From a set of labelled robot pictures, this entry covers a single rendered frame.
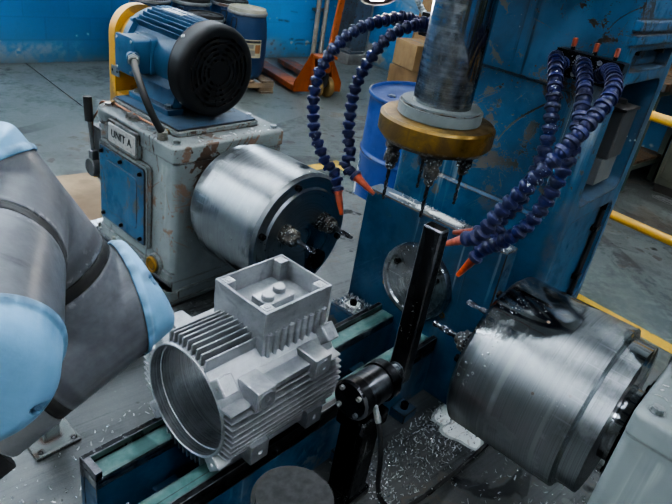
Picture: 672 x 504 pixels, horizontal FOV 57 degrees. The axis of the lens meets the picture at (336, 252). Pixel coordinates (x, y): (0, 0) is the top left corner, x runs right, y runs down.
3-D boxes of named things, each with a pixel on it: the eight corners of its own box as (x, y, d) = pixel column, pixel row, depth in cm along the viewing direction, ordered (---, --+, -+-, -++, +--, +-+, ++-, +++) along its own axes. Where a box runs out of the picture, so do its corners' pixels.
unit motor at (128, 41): (165, 166, 160) (169, -6, 140) (247, 215, 142) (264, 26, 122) (71, 184, 142) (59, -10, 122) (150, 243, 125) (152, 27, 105)
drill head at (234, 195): (238, 213, 149) (246, 113, 137) (348, 280, 130) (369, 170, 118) (147, 239, 132) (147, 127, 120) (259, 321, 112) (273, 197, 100)
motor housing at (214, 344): (248, 359, 102) (259, 261, 93) (332, 425, 91) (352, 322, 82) (141, 414, 88) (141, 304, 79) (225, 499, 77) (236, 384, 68)
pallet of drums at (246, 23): (233, 71, 645) (239, -5, 610) (273, 93, 592) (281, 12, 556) (119, 72, 576) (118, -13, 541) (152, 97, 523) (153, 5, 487)
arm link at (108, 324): (101, 216, 53) (160, 294, 59) (-32, 308, 49) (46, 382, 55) (140, 252, 46) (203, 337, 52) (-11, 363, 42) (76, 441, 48)
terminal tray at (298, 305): (275, 294, 92) (280, 252, 89) (326, 329, 86) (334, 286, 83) (210, 322, 84) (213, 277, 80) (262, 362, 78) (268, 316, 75)
